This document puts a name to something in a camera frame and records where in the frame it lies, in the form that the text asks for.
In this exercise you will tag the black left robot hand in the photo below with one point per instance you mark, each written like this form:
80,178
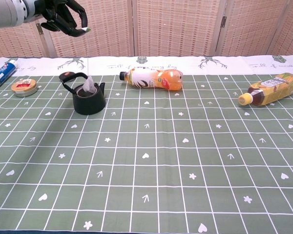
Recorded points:
61,19

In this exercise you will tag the tea bag with green tag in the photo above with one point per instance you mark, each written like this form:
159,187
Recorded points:
89,85

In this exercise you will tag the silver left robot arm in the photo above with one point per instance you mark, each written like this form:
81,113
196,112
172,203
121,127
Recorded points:
7,12

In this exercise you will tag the yellow label tea bottle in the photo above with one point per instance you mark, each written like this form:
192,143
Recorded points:
271,92

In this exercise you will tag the brass screen hinge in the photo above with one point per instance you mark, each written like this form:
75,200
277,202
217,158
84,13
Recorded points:
224,21
40,30

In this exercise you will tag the round wooden lidded tin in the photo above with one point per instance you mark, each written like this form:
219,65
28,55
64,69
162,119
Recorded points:
23,87

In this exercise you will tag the blue white toothpaste tube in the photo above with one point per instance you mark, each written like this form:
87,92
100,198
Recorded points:
1,74

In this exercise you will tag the orange drink plastic bottle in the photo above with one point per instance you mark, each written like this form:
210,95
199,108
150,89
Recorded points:
146,80

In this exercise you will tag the woven folding screen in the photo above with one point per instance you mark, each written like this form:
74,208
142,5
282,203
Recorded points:
175,26

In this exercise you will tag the green grid tablecloth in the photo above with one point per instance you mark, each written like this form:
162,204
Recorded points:
161,170

